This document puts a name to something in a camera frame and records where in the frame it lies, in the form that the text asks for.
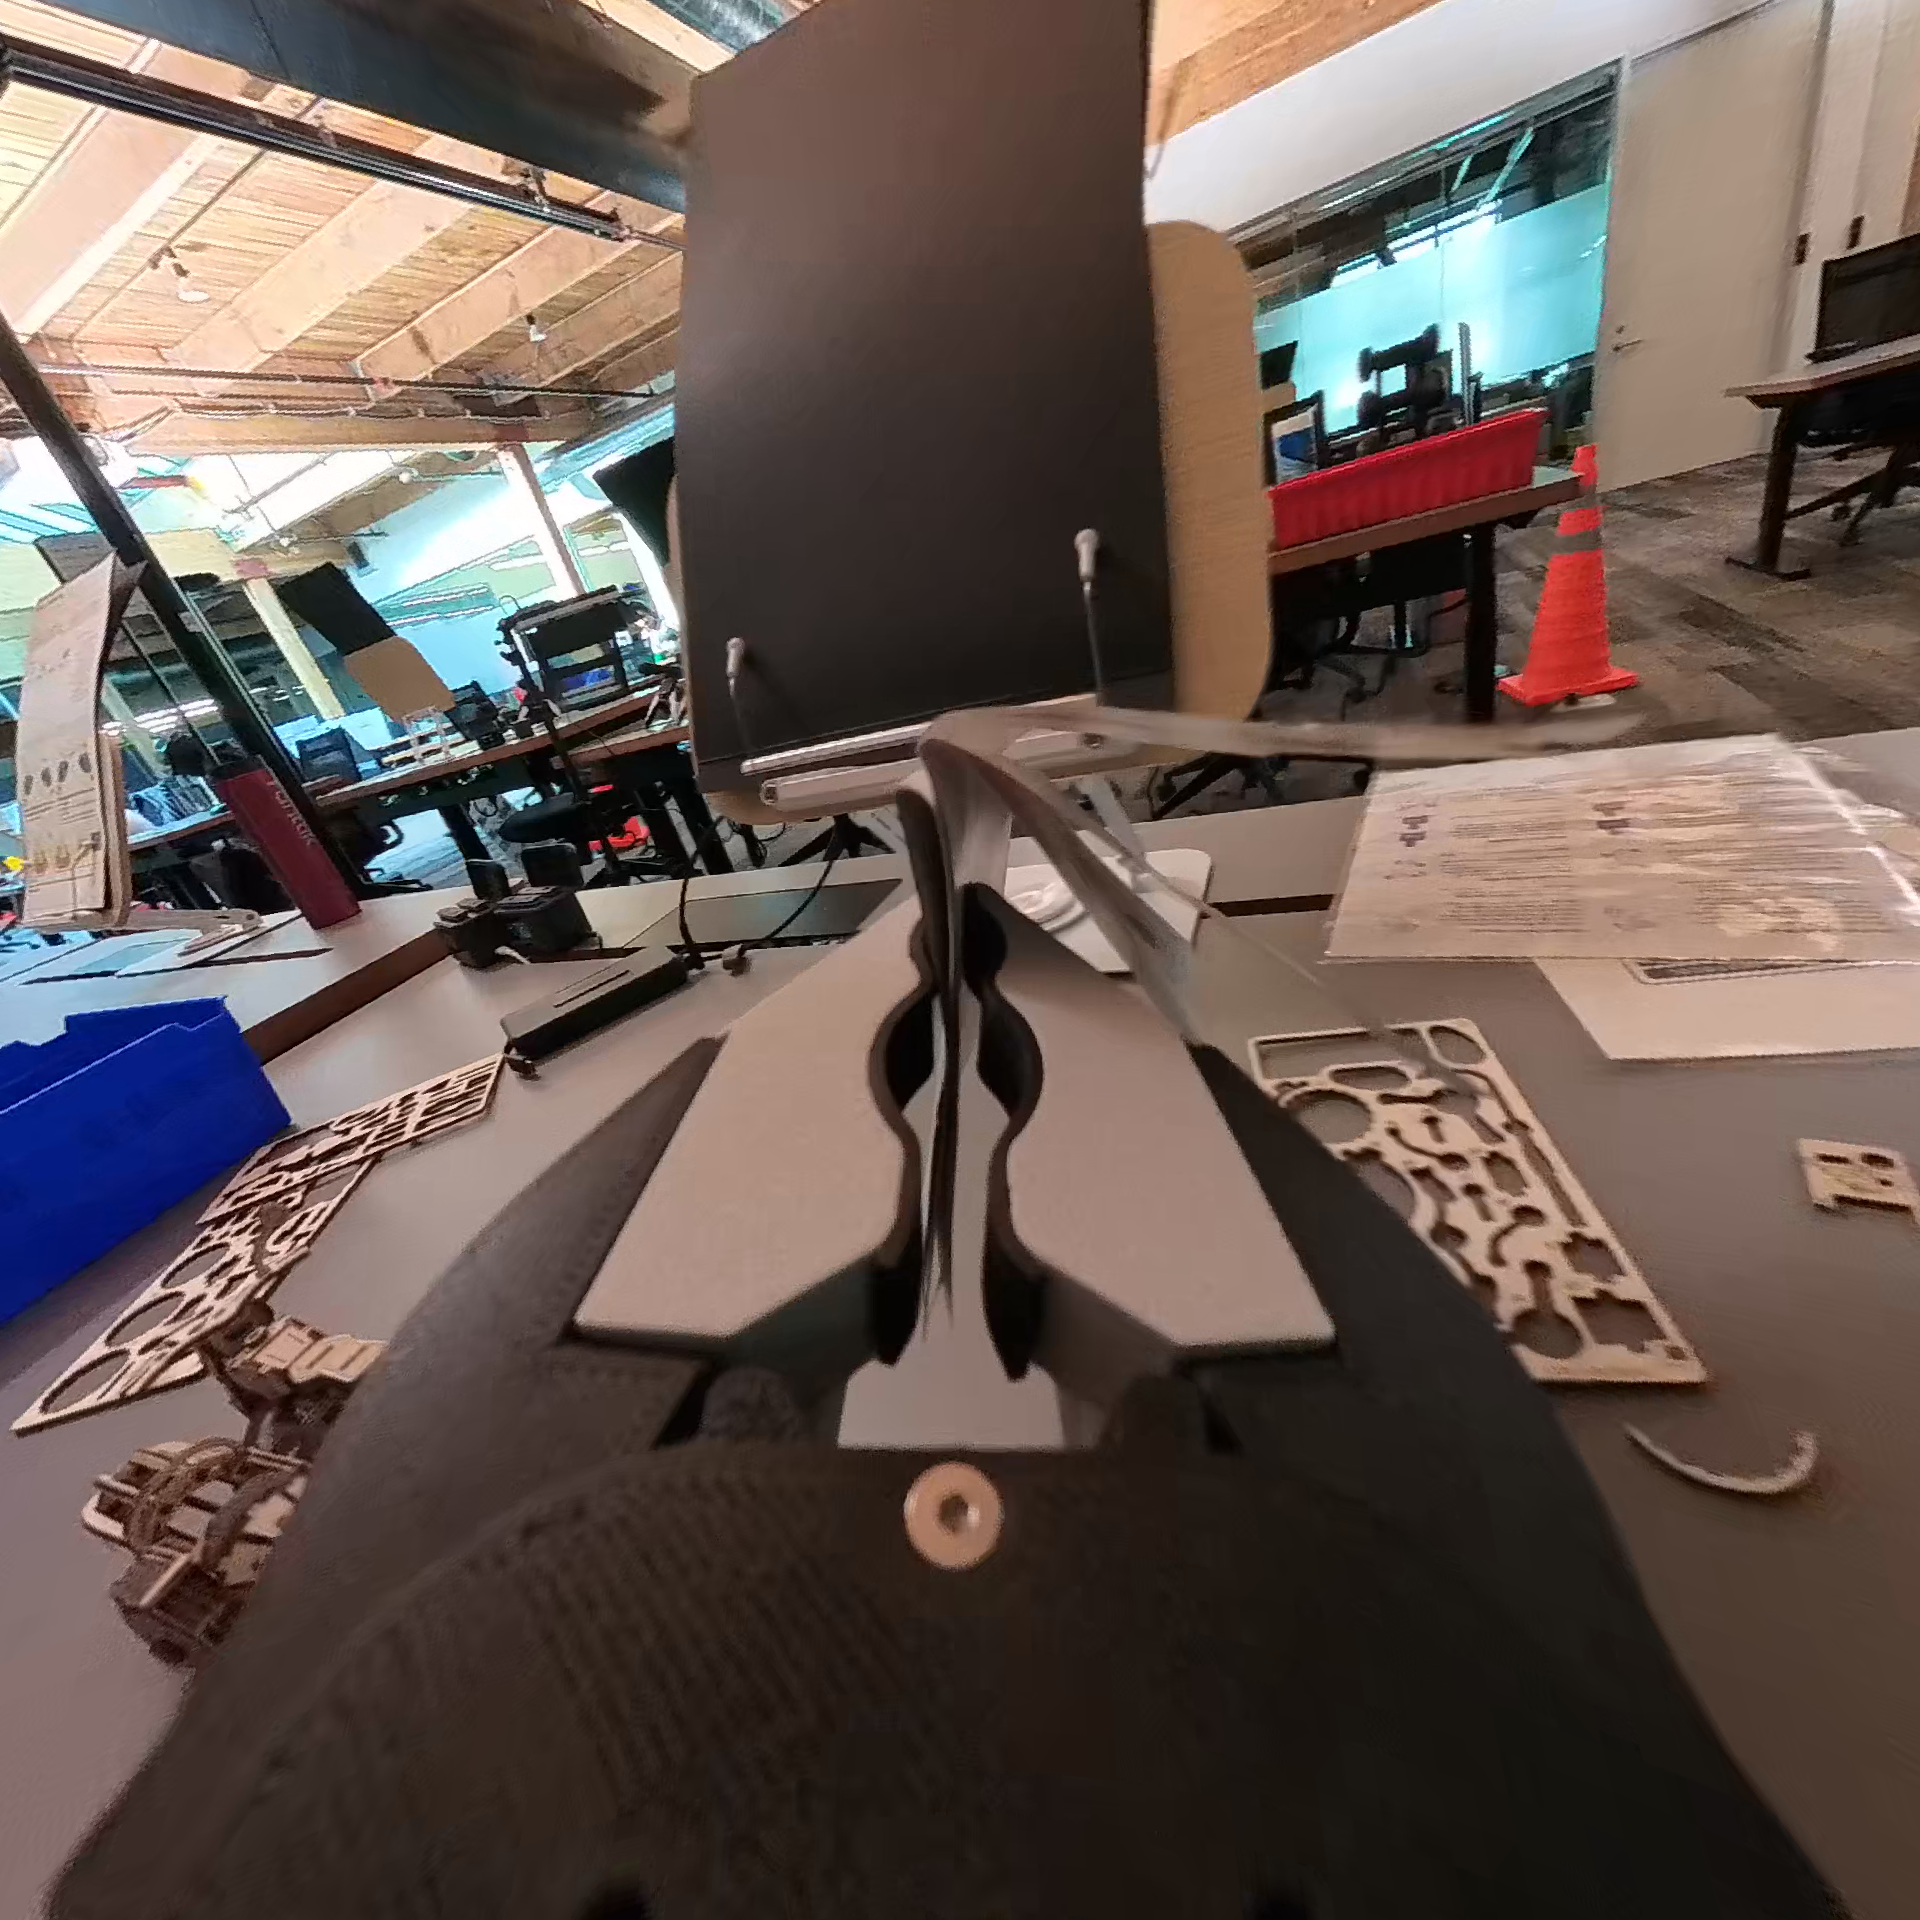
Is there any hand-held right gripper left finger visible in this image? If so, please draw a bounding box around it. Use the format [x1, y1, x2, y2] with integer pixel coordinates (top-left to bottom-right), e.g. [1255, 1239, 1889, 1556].
[575, 912, 939, 1375]

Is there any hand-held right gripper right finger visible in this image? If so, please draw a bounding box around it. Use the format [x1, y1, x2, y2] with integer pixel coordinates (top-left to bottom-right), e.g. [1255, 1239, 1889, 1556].
[968, 884, 1337, 1379]

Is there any illustrated instruction booklet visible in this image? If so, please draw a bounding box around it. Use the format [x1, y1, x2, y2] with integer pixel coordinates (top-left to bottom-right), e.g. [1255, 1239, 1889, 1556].
[897, 703, 1649, 1308]

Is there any wooden motorcycle sidecar model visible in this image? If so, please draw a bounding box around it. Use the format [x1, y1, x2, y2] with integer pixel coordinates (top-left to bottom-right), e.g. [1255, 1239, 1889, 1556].
[83, 1318, 395, 1672]

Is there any black electronics box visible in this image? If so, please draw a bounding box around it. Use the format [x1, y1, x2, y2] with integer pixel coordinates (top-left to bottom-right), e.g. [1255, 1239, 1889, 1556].
[504, 951, 692, 1058]

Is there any wooden sheet with rectangular cutouts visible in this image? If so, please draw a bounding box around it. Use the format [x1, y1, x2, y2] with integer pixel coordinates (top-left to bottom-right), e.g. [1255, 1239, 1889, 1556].
[225, 1050, 511, 1203]

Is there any black flat pad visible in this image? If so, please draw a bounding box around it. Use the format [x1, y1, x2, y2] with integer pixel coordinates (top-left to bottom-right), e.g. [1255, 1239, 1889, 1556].
[600, 873, 912, 955]

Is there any small black device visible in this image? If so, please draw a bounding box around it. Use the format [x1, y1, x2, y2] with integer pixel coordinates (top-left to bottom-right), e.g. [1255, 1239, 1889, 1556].
[433, 883, 589, 971]

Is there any wooden sheet with irregular cutouts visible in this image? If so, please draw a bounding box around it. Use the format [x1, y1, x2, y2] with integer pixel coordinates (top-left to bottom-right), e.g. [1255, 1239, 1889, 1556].
[1248, 1018, 1713, 1392]

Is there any clear plastic bag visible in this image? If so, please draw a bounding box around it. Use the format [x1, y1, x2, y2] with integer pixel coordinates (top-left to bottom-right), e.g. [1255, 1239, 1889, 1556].
[1324, 731, 1920, 964]

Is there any blue plastic bin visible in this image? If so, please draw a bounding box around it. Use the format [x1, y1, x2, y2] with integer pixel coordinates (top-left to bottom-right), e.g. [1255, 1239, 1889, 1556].
[0, 996, 295, 1328]

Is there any thin curved wooden strip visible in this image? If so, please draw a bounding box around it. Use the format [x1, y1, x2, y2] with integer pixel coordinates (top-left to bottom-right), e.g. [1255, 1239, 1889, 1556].
[1623, 1425, 1819, 1502]

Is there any brown wooden table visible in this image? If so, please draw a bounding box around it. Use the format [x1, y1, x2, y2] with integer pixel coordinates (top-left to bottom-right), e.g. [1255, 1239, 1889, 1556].
[1727, 336, 1920, 579]
[1267, 472, 1587, 726]

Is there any small square wooden piece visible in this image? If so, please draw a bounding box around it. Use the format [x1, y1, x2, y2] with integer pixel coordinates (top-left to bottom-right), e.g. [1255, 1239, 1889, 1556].
[1796, 1136, 1920, 1222]

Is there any orange traffic cone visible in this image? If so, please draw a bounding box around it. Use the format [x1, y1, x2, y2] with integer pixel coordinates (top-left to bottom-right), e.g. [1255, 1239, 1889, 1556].
[1498, 446, 1642, 712]

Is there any wooden sheet with round cutouts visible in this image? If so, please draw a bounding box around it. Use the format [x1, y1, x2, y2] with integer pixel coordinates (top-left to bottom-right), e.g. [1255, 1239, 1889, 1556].
[11, 1132, 385, 1438]

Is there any red plastic bin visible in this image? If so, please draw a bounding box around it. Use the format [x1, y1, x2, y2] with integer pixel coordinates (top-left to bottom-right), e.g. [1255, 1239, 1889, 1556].
[1267, 408, 1549, 551]

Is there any upright printed paper sheet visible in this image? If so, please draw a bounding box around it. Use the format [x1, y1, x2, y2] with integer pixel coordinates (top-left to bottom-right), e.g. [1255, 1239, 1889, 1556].
[17, 551, 146, 928]

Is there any black tablet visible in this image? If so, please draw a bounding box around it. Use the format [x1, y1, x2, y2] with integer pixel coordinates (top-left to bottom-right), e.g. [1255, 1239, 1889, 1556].
[675, 0, 1178, 794]

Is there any black office chair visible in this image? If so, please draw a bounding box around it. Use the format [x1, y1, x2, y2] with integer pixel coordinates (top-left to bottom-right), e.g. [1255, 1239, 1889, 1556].
[1352, 322, 1480, 444]

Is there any white door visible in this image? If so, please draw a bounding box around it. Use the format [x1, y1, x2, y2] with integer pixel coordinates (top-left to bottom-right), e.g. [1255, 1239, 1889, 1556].
[1611, 0, 1836, 452]

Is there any black monitor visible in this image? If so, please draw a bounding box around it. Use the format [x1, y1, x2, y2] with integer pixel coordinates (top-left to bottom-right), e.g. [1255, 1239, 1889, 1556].
[1808, 239, 1920, 367]

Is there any black cable with grey tie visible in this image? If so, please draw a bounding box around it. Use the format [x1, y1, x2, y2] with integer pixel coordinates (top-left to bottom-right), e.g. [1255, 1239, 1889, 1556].
[672, 863, 905, 969]

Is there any tablet stand with base plate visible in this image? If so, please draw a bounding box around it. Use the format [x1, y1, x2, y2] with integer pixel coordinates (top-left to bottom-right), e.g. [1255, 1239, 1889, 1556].
[667, 223, 1277, 976]

